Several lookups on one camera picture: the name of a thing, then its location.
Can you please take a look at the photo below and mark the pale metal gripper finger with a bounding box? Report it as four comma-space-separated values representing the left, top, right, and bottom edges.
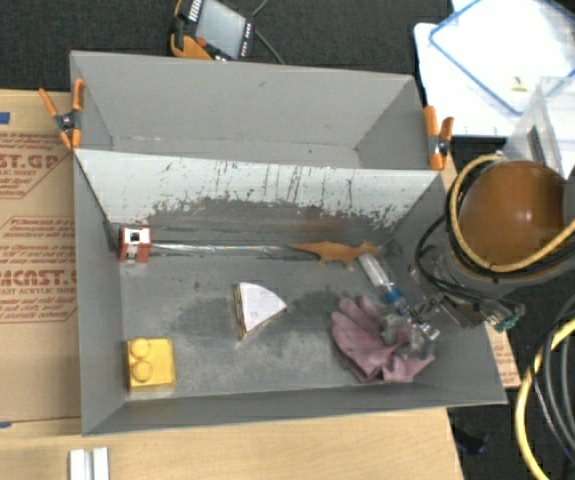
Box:
399, 320, 442, 362
380, 305, 426, 345

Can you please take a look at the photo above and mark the pink cloth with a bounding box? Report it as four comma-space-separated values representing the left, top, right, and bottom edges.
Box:
330, 295, 437, 385

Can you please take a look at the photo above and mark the clear plastic tube blue cap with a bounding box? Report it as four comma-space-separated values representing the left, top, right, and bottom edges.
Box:
356, 252, 409, 315

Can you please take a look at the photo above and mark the orange toy lizard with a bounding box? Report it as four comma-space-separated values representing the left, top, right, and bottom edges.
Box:
286, 240, 380, 272

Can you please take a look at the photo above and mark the grey metal bin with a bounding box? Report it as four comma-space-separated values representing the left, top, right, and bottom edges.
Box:
69, 50, 509, 437

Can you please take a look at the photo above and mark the white wedge block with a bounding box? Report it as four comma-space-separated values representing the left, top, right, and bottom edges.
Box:
233, 281, 289, 341

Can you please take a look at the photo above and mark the yellow toy brick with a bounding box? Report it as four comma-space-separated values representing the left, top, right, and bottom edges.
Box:
126, 337, 178, 395

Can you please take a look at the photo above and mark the red and white small block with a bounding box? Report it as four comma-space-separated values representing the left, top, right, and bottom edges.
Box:
118, 224, 153, 265

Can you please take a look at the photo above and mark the brown cardboard board red print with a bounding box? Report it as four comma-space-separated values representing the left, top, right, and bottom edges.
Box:
0, 86, 523, 432

